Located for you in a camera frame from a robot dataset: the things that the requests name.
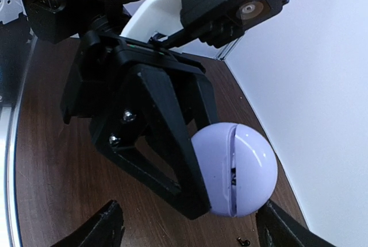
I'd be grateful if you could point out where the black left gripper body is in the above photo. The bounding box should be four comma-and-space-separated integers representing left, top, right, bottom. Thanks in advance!
60, 31, 206, 131

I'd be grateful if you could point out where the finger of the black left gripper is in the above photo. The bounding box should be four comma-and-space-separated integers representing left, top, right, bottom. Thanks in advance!
192, 77, 216, 130
91, 65, 210, 219

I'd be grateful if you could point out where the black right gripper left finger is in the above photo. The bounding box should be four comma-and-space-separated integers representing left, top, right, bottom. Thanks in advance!
53, 200, 125, 246

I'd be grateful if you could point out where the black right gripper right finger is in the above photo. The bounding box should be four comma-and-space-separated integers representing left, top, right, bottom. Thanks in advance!
256, 200, 333, 247

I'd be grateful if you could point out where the lilac earbud charging case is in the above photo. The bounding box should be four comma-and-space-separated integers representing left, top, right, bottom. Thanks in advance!
191, 122, 278, 217

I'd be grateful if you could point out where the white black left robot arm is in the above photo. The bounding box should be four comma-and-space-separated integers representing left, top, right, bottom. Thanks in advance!
1, 0, 217, 219

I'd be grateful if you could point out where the black earbud front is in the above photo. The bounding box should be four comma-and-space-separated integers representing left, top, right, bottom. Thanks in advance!
236, 237, 250, 247

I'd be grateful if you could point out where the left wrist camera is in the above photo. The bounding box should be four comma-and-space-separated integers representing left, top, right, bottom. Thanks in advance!
120, 0, 290, 49

